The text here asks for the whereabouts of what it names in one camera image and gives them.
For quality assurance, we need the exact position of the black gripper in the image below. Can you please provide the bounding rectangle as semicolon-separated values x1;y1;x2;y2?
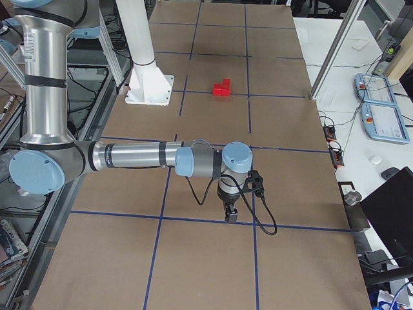
217;189;240;223

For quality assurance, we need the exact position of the red cube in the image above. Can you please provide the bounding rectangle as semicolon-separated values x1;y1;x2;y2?
221;84;231;97
221;78;232;89
212;83;222;96

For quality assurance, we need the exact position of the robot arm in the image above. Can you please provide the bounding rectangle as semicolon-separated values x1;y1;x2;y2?
9;1;252;223

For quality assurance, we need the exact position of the orange black connector box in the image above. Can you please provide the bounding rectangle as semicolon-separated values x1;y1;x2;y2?
323;125;337;142

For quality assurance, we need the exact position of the metal cup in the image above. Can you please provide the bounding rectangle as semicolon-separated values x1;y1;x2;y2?
343;190;362;206

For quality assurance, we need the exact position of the black laptop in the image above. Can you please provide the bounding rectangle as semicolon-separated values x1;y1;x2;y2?
361;167;412;266

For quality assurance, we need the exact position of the black computer mouse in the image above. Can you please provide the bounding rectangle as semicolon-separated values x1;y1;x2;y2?
380;167;399;181

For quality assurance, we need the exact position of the lower teach pendant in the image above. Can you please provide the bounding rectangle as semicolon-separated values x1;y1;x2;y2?
361;102;410;144

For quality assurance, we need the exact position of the teach pendant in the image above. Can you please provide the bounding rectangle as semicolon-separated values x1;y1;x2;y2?
354;73;397;105
361;102;410;144

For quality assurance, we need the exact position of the upper teach pendant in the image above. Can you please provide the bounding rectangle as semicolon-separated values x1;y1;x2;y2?
354;73;397;105

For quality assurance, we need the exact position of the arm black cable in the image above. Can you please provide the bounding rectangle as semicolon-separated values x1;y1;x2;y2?
185;154;278;236

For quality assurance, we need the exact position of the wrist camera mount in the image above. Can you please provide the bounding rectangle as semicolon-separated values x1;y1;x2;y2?
243;170;265;197

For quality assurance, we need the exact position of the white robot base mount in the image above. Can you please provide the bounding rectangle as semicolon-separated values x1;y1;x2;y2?
116;0;174;106

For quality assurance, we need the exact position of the aluminium side frame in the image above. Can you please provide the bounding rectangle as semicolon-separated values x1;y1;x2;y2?
1;30;132;309

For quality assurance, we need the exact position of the aluminium frame post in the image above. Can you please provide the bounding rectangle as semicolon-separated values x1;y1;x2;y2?
310;0;367;99

